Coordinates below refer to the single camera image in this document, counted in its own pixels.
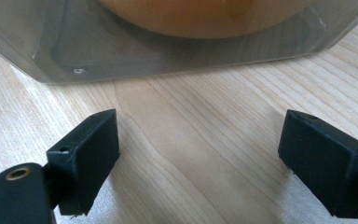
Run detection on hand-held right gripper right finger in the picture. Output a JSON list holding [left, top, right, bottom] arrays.
[[277, 108, 358, 219]]

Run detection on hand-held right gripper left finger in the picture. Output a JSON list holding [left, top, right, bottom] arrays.
[[46, 108, 121, 217]]

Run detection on clear plastic storage box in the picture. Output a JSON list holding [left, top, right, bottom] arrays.
[[0, 0, 358, 85]]

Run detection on orange plush toy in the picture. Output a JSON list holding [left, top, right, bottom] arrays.
[[98, 0, 312, 40]]

